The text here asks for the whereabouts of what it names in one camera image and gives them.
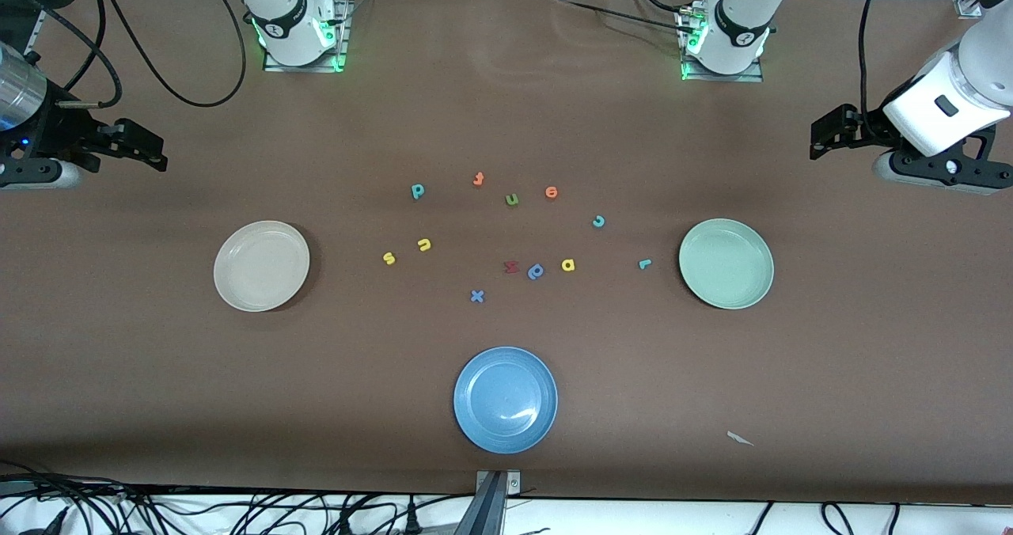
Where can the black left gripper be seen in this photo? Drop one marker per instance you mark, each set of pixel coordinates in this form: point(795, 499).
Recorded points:
point(865, 123)

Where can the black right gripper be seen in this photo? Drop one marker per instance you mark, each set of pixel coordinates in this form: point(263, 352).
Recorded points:
point(57, 133)

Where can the teal foam letter p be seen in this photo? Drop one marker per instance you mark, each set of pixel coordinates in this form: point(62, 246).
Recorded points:
point(416, 191)

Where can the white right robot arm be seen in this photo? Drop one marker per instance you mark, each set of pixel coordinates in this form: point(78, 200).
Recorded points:
point(289, 24)

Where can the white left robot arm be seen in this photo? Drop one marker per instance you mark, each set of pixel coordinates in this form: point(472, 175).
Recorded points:
point(740, 28)

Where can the beige round plate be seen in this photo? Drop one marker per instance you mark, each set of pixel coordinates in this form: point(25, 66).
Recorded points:
point(261, 266)

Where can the green round plate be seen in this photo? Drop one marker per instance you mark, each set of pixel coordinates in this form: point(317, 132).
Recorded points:
point(726, 263)

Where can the brown table cover sheet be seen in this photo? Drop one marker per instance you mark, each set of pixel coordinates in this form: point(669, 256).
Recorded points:
point(158, 377)

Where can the white paper scrap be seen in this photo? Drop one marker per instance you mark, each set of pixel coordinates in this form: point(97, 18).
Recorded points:
point(740, 438)

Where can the black power plug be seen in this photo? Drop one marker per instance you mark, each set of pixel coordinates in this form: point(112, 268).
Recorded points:
point(412, 519)
point(345, 523)

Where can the blue round plate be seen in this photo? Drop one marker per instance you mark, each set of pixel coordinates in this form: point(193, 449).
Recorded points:
point(505, 400)

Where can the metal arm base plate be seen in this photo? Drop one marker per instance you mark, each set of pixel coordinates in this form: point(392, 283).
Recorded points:
point(724, 77)
point(305, 68)

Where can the aluminium frame profile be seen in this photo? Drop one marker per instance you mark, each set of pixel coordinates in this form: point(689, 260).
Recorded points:
point(967, 5)
point(36, 32)

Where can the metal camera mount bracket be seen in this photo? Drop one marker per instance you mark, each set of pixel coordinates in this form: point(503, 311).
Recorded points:
point(495, 483)

